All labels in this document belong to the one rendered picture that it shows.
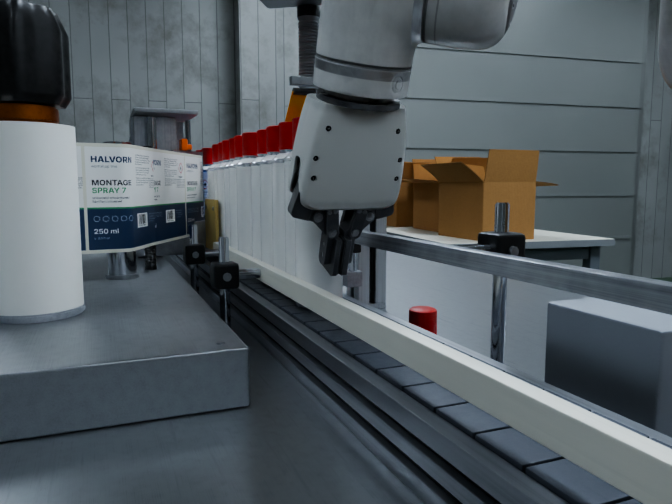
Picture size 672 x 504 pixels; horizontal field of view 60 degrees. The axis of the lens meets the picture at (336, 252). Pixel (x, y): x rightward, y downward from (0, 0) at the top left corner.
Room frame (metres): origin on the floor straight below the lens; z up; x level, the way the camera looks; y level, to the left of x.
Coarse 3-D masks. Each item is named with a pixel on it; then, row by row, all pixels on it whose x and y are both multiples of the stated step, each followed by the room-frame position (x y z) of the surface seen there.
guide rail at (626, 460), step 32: (288, 288) 0.58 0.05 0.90; (320, 288) 0.52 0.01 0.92; (352, 320) 0.43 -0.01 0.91; (384, 320) 0.40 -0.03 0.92; (384, 352) 0.38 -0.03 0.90; (416, 352) 0.34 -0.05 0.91; (448, 352) 0.32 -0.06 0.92; (448, 384) 0.31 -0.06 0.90; (480, 384) 0.28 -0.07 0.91; (512, 384) 0.27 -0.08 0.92; (512, 416) 0.26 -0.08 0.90; (544, 416) 0.24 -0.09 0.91; (576, 416) 0.23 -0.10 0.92; (576, 448) 0.22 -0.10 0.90; (608, 448) 0.21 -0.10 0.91; (640, 448) 0.20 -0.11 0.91; (608, 480) 0.21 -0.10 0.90; (640, 480) 0.20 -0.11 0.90
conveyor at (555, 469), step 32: (256, 288) 0.72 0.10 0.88; (320, 320) 0.55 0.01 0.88; (352, 352) 0.44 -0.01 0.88; (416, 384) 0.37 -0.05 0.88; (448, 416) 0.31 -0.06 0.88; (480, 416) 0.31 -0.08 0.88; (512, 448) 0.27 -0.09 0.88; (544, 448) 0.27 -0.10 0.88; (544, 480) 0.24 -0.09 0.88; (576, 480) 0.24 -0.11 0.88
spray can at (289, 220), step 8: (296, 120) 0.65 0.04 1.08; (296, 128) 0.65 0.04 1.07; (288, 160) 0.65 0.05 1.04; (288, 168) 0.65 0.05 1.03; (288, 192) 0.65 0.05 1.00; (288, 200) 0.65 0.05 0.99; (288, 216) 0.65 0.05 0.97; (288, 224) 0.65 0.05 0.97; (288, 232) 0.65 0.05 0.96; (288, 240) 0.65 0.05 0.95; (288, 248) 0.65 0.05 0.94; (288, 256) 0.65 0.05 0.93; (288, 264) 0.65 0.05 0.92; (288, 272) 0.65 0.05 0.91
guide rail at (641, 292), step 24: (360, 240) 0.59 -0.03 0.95; (384, 240) 0.54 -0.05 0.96; (408, 240) 0.50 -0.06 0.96; (456, 264) 0.43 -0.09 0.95; (480, 264) 0.41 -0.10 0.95; (504, 264) 0.38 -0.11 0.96; (528, 264) 0.36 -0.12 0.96; (552, 264) 0.34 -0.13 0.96; (576, 288) 0.32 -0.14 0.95; (600, 288) 0.31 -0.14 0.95; (624, 288) 0.29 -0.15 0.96; (648, 288) 0.28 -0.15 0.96
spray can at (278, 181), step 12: (288, 132) 0.70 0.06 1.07; (288, 144) 0.70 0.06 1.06; (276, 156) 0.70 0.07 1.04; (276, 168) 0.70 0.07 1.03; (276, 180) 0.70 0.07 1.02; (276, 192) 0.70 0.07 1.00; (276, 204) 0.70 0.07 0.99; (276, 216) 0.70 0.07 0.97; (276, 228) 0.70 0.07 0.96; (276, 240) 0.70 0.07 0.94; (276, 252) 0.70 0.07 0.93; (276, 264) 0.70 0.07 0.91
